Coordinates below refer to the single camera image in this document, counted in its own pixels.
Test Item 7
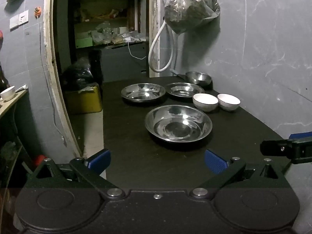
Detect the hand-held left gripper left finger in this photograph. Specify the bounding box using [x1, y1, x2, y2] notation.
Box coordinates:
[25, 149, 126, 200]

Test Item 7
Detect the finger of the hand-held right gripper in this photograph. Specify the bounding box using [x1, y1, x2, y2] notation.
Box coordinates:
[289, 132, 312, 140]
[260, 138, 312, 164]

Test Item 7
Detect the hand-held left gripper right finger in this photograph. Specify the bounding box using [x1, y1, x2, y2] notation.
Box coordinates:
[190, 149, 292, 199]

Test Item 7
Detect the stainless steel plate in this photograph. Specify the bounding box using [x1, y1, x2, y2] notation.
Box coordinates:
[121, 83, 167, 103]
[145, 105, 213, 143]
[165, 82, 205, 98]

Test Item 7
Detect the white ceramic bowl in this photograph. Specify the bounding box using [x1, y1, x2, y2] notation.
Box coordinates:
[192, 93, 219, 113]
[217, 93, 241, 112]

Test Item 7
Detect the stainless steel bowl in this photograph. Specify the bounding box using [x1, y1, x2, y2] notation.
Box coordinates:
[185, 71, 212, 86]

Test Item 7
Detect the yellow box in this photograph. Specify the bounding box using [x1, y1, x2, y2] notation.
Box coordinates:
[64, 83, 103, 114]

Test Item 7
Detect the black plastic bag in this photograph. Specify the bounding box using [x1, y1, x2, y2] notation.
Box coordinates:
[61, 58, 95, 91]

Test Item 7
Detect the dark cabinet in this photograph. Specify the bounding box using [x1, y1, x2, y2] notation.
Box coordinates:
[101, 41, 150, 83]

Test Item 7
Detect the wooden shelf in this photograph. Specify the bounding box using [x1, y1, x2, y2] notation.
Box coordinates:
[0, 88, 29, 120]

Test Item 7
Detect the white cup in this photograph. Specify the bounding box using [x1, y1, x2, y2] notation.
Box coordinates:
[0, 85, 16, 102]

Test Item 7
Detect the green box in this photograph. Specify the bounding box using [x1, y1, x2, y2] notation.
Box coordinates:
[75, 37, 93, 49]

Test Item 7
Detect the dark glass bottle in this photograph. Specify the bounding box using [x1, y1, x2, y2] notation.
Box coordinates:
[0, 63, 10, 93]

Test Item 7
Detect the pile of clear plastic bags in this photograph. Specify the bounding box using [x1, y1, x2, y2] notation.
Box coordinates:
[91, 21, 149, 46]

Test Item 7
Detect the hanging clear plastic bag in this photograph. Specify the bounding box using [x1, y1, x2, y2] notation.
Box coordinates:
[164, 0, 221, 35]

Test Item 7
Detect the worn white door frame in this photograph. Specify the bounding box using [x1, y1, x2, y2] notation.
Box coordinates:
[43, 0, 162, 158]

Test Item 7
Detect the wall cable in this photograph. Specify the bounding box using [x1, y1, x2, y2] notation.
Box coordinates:
[37, 17, 67, 148]

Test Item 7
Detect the thin white cable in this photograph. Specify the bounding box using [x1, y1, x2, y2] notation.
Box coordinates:
[127, 41, 147, 60]

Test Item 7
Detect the white hose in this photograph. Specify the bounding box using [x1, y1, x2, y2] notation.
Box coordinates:
[148, 21, 179, 73]

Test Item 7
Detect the white wall switch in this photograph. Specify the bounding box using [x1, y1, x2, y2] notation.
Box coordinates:
[9, 10, 29, 31]

